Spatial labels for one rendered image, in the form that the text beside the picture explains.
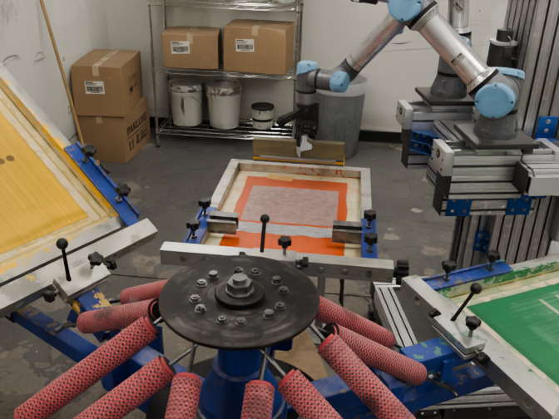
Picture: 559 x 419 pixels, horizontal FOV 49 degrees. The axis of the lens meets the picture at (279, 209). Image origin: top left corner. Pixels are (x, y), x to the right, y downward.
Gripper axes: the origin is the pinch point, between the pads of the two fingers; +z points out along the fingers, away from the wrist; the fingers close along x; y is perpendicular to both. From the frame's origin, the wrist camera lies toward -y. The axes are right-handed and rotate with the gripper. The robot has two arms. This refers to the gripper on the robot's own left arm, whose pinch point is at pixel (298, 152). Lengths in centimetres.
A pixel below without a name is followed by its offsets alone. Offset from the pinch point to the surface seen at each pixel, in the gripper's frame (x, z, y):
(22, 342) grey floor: 1, 109, -132
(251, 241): -48, 14, -11
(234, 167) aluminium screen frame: 5.0, 10.2, -26.5
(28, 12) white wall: 185, -17, -200
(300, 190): -5.5, 13.9, 1.9
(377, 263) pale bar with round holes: -70, 6, 29
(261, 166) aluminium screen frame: 10.5, 11.4, -15.9
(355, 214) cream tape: -22.2, 14.1, 23.4
